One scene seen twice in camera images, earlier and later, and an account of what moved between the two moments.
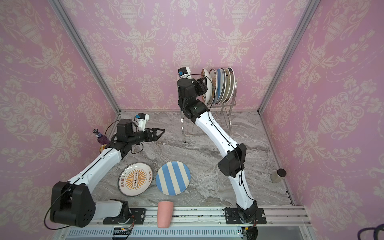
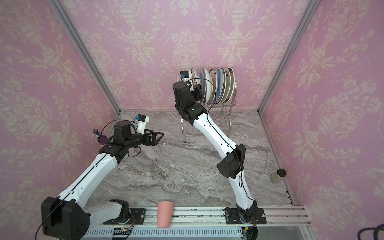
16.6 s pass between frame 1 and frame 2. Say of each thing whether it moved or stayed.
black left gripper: stayed
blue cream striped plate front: moved
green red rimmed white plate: stayed
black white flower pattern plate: moved
